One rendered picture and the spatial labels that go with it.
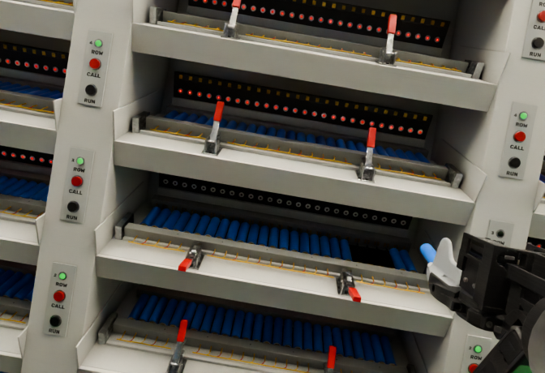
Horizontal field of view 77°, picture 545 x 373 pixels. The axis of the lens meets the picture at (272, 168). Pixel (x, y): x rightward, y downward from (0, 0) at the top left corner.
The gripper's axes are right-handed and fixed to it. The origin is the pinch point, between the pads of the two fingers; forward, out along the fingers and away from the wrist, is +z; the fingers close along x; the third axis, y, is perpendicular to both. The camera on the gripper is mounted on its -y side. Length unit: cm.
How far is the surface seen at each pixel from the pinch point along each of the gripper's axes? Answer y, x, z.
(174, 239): -6.5, 39.5, 16.5
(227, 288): -12.0, 28.4, 12.5
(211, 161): 8.7, 34.6, 12.4
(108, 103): 15, 53, 12
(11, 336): -28, 65, 15
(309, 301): -11.7, 14.5, 12.3
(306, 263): -6.6, 15.4, 16.4
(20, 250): -12, 64, 13
